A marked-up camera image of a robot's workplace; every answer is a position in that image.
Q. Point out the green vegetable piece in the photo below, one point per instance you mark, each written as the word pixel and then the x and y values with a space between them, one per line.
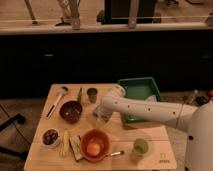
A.
pixel 79 96

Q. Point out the dark red bowl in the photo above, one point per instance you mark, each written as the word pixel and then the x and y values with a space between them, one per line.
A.
pixel 71 111

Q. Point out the silver spoon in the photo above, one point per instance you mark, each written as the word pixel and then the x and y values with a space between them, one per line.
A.
pixel 115 154

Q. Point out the black chair base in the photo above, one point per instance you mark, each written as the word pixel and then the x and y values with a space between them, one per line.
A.
pixel 10 131

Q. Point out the white crumpled cloth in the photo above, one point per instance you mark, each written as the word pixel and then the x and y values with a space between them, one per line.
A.
pixel 151 98

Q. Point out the green plastic tray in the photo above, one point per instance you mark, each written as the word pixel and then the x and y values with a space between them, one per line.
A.
pixel 140 88

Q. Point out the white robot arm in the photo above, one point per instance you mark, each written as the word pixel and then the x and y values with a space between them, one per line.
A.
pixel 197 122

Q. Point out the small wooden block board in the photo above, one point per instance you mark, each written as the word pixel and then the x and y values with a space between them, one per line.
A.
pixel 75 146

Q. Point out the orange fruit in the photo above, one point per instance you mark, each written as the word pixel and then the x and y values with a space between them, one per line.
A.
pixel 93 149

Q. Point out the white bowl with dark fruit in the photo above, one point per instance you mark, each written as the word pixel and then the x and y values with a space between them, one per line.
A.
pixel 50 138

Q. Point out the dark metal cup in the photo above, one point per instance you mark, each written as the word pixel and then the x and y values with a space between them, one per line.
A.
pixel 92 94

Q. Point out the green plastic cup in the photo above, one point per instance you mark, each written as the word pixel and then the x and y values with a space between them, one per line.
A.
pixel 140 147

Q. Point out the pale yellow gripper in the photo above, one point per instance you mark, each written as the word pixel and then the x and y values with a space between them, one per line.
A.
pixel 103 119

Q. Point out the orange bowl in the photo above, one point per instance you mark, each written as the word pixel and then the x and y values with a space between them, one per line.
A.
pixel 95 136

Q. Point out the blue sponge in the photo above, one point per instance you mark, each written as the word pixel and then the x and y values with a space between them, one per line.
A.
pixel 96 112

